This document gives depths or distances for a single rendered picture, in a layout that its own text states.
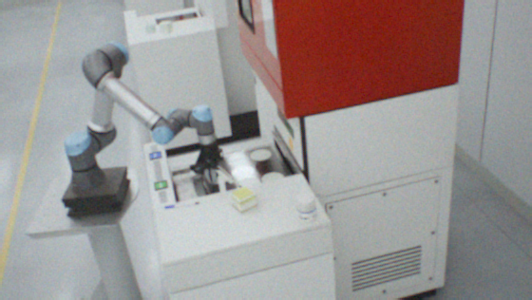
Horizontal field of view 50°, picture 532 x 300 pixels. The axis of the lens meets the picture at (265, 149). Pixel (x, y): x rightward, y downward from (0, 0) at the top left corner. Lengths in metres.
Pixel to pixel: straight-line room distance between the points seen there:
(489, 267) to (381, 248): 0.83
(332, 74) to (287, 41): 0.24
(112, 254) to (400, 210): 1.37
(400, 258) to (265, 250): 0.96
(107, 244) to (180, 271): 0.81
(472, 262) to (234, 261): 1.70
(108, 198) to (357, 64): 1.21
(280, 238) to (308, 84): 0.59
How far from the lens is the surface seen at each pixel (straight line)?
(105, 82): 2.30
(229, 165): 2.58
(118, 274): 2.91
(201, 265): 2.05
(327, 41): 2.14
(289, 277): 2.18
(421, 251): 2.88
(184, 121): 2.32
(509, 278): 3.35
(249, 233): 2.06
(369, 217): 2.61
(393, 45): 2.25
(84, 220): 2.60
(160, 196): 2.37
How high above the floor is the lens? 2.25
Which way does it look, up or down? 31 degrees down
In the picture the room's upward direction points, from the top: 7 degrees counter-clockwise
